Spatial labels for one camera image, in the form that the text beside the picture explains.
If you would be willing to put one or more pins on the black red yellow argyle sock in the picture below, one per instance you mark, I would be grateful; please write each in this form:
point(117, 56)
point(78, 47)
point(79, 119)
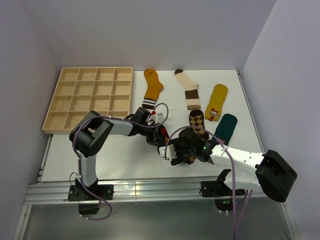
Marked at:
point(164, 134)

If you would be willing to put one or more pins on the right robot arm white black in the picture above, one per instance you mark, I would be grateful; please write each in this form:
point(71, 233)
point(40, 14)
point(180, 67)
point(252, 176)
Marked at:
point(241, 170)

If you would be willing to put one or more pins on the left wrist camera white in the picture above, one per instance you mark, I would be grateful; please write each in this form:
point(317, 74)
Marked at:
point(157, 118)

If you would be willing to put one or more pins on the aluminium rail frame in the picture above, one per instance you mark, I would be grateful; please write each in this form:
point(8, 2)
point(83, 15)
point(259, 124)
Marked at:
point(135, 168)

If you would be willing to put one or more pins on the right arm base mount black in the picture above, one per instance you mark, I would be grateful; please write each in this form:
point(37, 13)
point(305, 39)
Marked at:
point(218, 189)

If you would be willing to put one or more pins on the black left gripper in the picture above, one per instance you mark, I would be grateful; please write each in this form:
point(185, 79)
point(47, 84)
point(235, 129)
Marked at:
point(156, 139)

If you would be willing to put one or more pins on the mustard sock brown white stripes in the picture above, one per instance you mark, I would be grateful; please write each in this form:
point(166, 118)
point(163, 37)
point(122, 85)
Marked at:
point(154, 88)

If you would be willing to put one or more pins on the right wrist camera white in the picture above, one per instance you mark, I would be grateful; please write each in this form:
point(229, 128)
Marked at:
point(167, 153)

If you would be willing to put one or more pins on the brown yellow argyle sock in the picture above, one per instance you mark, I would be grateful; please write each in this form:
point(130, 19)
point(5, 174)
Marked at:
point(197, 120)

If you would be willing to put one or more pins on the dark green sock bear motif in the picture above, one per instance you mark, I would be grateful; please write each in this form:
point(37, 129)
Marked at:
point(225, 128)

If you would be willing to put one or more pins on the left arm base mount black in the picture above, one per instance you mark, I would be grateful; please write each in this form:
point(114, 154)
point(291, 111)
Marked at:
point(88, 204)

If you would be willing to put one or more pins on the cream sock brown stripes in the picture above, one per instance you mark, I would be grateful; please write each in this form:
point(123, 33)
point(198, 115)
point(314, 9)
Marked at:
point(190, 90)

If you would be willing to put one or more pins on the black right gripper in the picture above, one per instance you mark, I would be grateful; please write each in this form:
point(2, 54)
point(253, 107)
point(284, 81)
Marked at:
point(176, 141)

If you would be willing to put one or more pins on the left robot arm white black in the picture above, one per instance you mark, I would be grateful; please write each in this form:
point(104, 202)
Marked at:
point(90, 134)

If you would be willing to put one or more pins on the wooden compartment tray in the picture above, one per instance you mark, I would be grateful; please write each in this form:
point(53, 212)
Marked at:
point(106, 90)

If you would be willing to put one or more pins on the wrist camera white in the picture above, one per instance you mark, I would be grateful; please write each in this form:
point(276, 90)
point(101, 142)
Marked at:
point(157, 118)
point(167, 153)

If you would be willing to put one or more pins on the yellow sock bear motif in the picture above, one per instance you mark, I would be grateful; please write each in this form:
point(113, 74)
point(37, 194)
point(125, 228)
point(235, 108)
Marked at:
point(216, 101)

